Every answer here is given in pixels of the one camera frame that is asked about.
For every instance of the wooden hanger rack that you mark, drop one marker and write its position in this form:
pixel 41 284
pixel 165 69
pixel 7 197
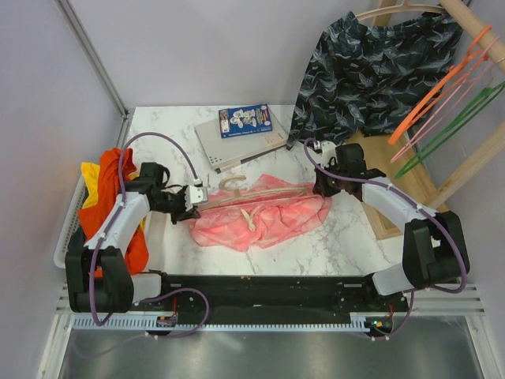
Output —
pixel 418 183

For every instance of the dark leaf-print shorts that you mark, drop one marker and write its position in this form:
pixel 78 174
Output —
pixel 368 79

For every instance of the pink patterned shorts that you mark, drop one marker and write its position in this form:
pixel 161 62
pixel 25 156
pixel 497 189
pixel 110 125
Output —
pixel 260 221

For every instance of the grey book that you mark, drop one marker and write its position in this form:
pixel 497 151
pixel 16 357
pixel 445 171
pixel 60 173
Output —
pixel 226 153

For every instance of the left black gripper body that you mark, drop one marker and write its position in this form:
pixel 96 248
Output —
pixel 176 209

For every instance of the blue booklet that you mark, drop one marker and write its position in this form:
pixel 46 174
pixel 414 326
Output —
pixel 246 120

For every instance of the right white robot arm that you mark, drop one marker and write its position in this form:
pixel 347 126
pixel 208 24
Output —
pixel 434 253

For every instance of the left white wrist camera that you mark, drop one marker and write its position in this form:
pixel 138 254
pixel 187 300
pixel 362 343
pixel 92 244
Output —
pixel 196 194

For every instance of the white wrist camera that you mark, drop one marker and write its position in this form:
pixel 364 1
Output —
pixel 327 152
pixel 196 194

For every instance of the yellow garment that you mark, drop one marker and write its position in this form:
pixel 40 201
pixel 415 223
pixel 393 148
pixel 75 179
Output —
pixel 90 174

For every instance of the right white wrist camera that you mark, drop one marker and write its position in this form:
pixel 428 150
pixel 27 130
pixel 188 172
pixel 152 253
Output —
pixel 327 152

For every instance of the pink wire hanger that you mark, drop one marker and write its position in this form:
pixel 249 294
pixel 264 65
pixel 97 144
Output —
pixel 453 94

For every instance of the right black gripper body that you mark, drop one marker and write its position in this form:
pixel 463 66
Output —
pixel 330 185

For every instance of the aluminium frame post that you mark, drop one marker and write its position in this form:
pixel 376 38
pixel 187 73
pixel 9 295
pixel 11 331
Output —
pixel 77 28

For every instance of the orange garment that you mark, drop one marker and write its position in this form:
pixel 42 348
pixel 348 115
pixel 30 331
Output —
pixel 111 163

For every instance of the green plastic hanger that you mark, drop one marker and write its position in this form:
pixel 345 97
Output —
pixel 486 96

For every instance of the white laundry basket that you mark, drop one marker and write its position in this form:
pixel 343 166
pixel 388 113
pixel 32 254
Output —
pixel 70 225

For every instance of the beige plastic hanger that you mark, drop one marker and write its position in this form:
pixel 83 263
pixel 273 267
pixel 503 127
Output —
pixel 237 195

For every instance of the orange plastic hanger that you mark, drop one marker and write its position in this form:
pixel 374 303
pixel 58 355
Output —
pixel 426 103

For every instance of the beige hanger under dark shorts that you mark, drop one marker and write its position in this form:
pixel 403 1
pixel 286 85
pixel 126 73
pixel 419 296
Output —
pixel 394 13

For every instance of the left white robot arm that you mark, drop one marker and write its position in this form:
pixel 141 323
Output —
pixel 96 271

